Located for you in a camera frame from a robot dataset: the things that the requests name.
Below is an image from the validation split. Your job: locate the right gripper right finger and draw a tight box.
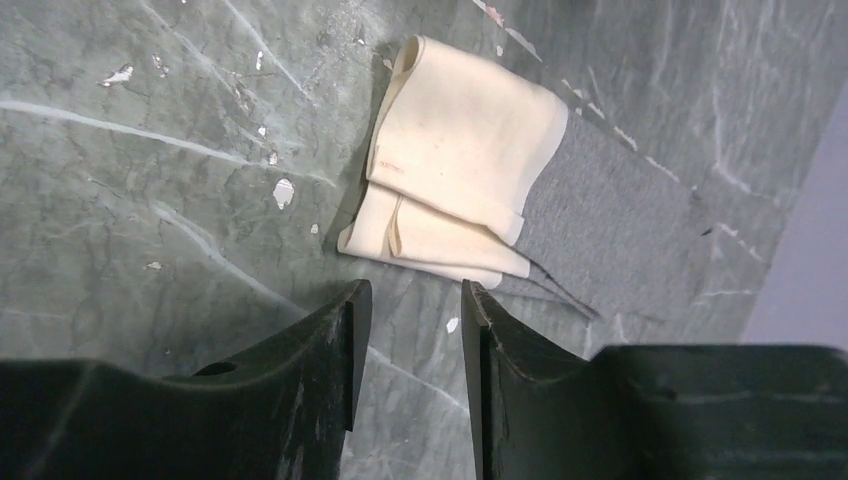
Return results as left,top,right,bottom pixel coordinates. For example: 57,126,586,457
461,281,847,479

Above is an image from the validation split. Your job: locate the grey underwear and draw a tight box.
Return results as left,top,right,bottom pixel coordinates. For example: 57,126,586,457
337,36,713,320

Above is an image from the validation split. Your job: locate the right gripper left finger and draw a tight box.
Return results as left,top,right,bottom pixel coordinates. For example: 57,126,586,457
1,280,372,479

